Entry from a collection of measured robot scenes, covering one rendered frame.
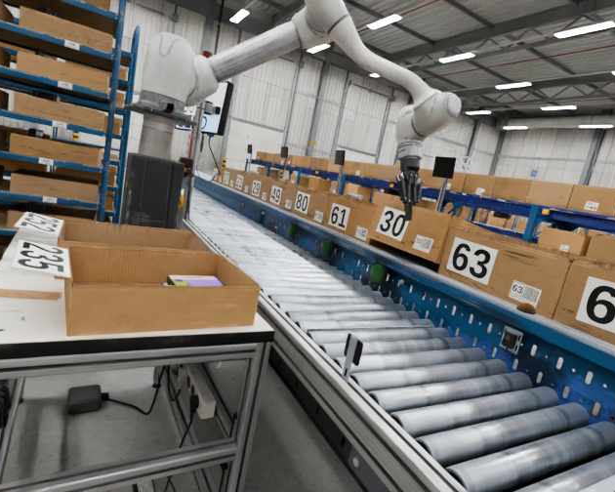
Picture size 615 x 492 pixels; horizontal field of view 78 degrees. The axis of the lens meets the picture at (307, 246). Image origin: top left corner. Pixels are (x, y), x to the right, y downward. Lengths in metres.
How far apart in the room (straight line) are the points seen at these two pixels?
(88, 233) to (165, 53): 0.66
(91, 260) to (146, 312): 0.29
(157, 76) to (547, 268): 1.34
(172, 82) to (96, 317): 0.92
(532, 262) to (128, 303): 1.00
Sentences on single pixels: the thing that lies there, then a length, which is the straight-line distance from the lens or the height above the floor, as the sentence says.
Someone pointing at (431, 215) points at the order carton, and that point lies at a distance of 1.42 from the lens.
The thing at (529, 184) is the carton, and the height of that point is 1.66.
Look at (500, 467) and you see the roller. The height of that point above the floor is 0.75.
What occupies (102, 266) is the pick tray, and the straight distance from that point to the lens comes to 1.08.
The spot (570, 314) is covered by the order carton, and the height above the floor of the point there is 0.92.
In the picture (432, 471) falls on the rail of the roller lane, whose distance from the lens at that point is 0.66.
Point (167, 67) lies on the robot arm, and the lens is 1.51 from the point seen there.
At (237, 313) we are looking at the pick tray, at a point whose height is 0.78.
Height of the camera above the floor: 1.12
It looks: 10 degrees down
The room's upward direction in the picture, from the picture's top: 11 degrees clockwise
